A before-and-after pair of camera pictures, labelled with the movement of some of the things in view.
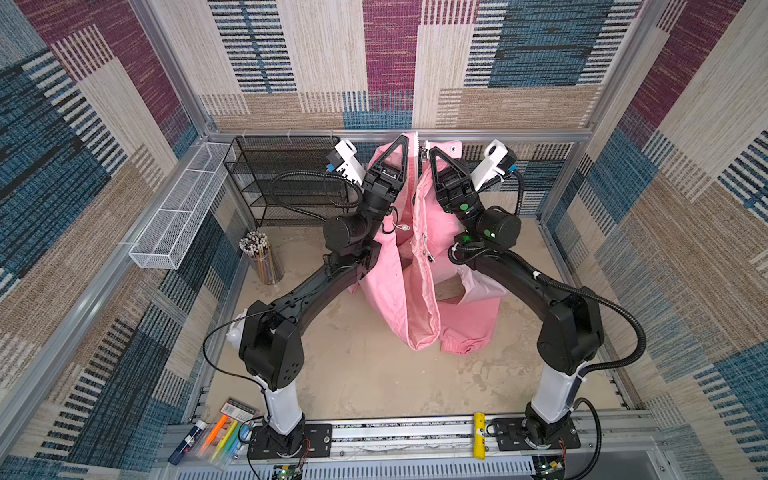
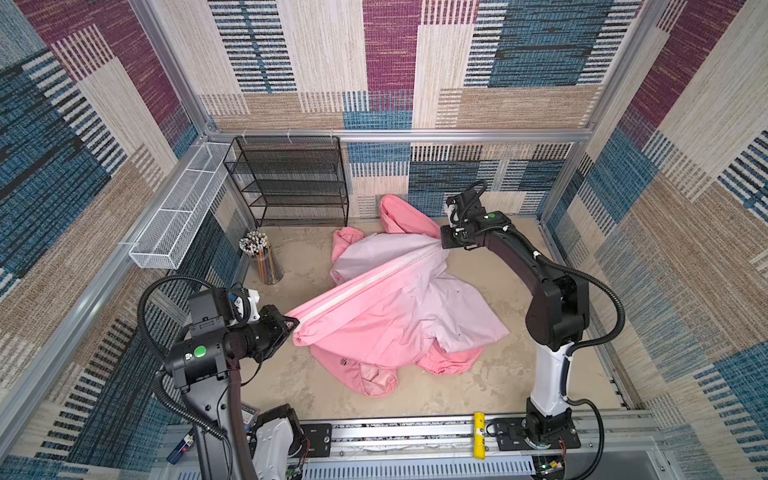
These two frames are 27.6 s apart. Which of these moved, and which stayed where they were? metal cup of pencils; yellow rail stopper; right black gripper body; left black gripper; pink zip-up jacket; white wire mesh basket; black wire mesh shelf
Moved: pink zip-up jacket; left black gripper; right black gripper body
Stayed: metal cup of pencils; white wire mesh basket; black wire mesh shelf; yellow rail stopper
